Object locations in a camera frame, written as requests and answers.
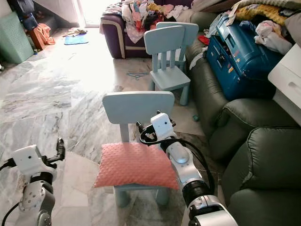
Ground pink dotted pillow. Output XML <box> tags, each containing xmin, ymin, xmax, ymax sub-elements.
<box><xmin>94</xmin><ymin>142</ymin><xmax>179</xmax><ymax>190</ymax></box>

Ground dark green leather sofa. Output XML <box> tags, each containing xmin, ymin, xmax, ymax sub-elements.
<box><xmin>183</xmin><ymin>10</ymin><xmax>301</xmax><ymax>226</ymax></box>

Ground light blue plastic child chair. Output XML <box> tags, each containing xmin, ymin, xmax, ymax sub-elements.
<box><xmin>156</xmin><ymin>22</ymin><xmax>199</xmax><ymax>66</ymax></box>
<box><xmin>103</xmin><ymin>91</ymin><xmax>175</xmax><ymax>209</ymax></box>
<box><xmin>144</xmin><ymin>24</ymin><xmax>191</xmax><ymax>106</ymax></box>

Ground purple armchair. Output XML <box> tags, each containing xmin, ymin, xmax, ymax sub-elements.
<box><xmin>100</xmin><ymin>0</ymin><xmax>193</xmax><ymax>59</ymax></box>

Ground blue floor mat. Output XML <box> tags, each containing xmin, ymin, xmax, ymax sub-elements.
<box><xmin>63</xmin><ymin>32</ymin><xmax>89</xmax><ymax>46</ymax></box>

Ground red cloth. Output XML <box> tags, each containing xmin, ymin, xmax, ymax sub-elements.
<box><xmin>198</xmin><ymin>34</ymin><xmax>211</xmax><ymax>46</ymax></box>

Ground colourful clothes pile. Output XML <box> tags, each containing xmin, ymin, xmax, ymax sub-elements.
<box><xmin>111</xmin><ymin>0</ymin><xmax>191</xmax><ymax>43</ymax></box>

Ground orange cloth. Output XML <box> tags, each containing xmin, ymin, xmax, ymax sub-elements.
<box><xmin>34</xmin><ymin>23</ymin><xmax>55</xmax><ymax>47</ymax></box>

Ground pale green laundry basket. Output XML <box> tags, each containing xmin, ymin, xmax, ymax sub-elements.
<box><xmin>0</xmin><ymin>10</ymin><xmax>36</xmax><ymax>65</ymax></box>

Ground blue hard suitcase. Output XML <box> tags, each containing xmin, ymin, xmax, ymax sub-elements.
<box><xmin>206</xmin><ymin>14</ymin><xmax>285</xmax><ymax>100</ymax></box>

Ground black appliance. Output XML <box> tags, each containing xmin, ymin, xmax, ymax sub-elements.
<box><xmin>7</xmin><ymin>0</ymin><xmax>38</xmax><ymax>31</ymax></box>

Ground white box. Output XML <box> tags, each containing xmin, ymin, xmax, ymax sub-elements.
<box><xmin>268</xmin><ymin>44</ymin><xmax>301</xmax><ymax>127</ymax></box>

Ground pink white crumpled cloth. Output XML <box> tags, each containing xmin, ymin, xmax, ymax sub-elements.
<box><xmin>254</xmin><ymin>20</ymin><xmax>293</xmax><ymax>56</ymax></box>

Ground yellow patterned blanket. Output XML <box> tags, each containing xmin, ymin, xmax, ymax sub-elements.
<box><xmin>235</xmin><ymin>4</ymin><xmax>301</xmax><ymax>26</ymax></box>

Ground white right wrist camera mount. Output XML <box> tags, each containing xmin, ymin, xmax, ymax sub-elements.
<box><xmin>150</xmin><ymin>112</ymin><xmax>177</xmax><ymax>142</ymax></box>

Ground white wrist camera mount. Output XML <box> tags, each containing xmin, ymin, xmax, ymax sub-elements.
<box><xmin>150</xmin><ymin>112</ymin><xmax>177</xmax><ymax>142</ymax></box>
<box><xmin>13</xmin><ymin>145</ymin><xmax>53</xmax><ymax>178</ymax></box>

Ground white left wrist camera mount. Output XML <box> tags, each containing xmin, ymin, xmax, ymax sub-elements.
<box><xmin>13</xmin><ymin>145</ymin><xmax>53</xmax><ymax>178</ymax></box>

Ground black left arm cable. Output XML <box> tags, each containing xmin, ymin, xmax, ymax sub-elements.
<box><xmin>0</xmin><ymin>159</ymin><xmax>16</xmax><ymax>171</ymax></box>
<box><xmin>2</xmin><ymin>202</ymin><xmax>22</xmax><ymax>226</ymax></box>

